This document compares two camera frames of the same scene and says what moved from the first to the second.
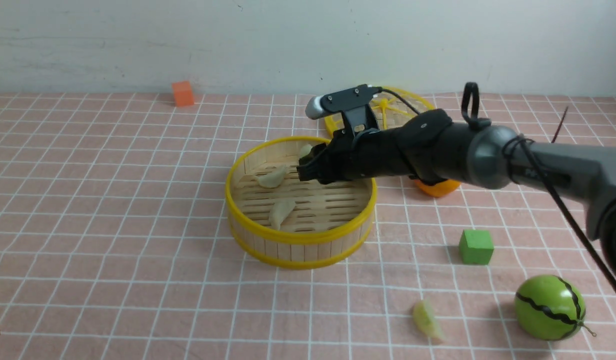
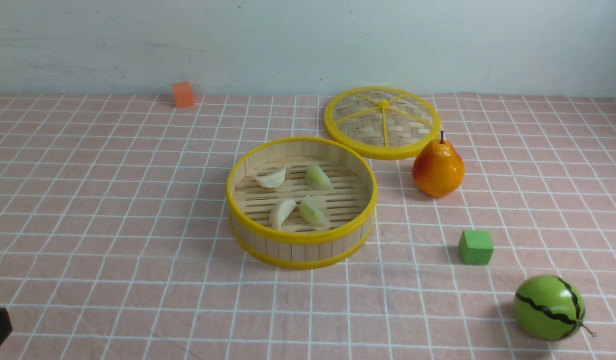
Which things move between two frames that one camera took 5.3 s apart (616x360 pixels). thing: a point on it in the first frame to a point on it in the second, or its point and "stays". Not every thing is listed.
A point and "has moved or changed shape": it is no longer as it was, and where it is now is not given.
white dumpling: (272, 179) stays
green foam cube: (476, 246) stays
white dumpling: (280, 209) stays
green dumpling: (426, 321) to (310, 212)
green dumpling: (305, 150) has moved or changed shape
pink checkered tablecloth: (109, 238) stays
